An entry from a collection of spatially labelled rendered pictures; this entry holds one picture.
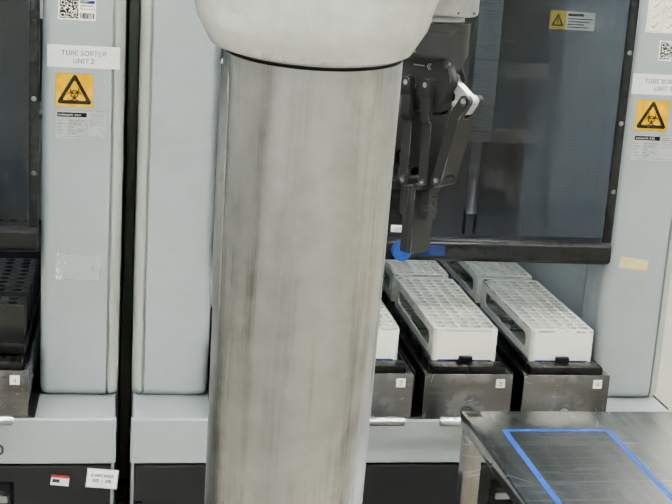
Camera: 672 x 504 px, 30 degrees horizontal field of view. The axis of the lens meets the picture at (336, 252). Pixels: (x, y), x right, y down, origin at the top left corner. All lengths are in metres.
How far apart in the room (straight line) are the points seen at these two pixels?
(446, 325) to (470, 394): 0.11
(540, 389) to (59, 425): 0.71
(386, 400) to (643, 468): 0.45
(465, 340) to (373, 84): 1.26
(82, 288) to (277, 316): 1.19
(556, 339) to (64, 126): 0.80
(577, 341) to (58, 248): 0.79
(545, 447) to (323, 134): 1.00
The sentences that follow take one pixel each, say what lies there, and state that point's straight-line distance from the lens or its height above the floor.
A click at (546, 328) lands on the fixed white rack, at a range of 1.95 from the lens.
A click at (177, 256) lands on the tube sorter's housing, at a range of 1.86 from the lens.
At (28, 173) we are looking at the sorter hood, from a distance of 1.83.
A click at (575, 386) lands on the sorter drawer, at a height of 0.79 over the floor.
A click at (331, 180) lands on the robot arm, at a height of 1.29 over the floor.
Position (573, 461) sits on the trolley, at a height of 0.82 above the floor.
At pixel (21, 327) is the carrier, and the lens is 1.88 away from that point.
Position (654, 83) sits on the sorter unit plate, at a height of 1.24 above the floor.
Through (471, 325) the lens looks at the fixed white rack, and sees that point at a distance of 1.93.
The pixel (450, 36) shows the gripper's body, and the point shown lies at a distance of 1.24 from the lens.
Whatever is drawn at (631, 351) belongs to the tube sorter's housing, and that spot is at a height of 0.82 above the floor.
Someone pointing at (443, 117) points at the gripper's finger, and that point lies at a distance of 1.27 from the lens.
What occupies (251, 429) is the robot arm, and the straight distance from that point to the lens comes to 0.74.
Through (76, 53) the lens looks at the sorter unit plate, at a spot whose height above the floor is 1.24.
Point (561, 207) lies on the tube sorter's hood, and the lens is 1.94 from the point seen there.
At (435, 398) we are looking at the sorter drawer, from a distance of 1.89.
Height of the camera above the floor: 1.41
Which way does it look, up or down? 14 degrees down
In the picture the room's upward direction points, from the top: 4 degrees clockwise
